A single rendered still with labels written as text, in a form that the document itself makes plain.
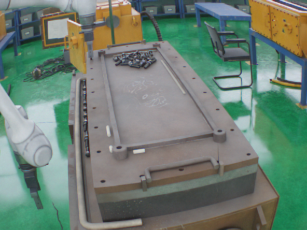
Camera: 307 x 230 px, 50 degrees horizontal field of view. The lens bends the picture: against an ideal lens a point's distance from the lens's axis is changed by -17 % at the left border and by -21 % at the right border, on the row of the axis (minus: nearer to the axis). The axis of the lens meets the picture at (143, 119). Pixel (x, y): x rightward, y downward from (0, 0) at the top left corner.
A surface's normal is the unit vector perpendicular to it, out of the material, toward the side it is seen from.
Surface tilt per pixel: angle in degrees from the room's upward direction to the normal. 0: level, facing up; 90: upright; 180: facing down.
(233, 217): 90
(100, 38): 90
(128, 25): 90
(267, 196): 0
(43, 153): 99
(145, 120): 0
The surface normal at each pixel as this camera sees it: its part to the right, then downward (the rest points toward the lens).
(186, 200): 0.15, 0.43
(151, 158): -0.09, -0.89
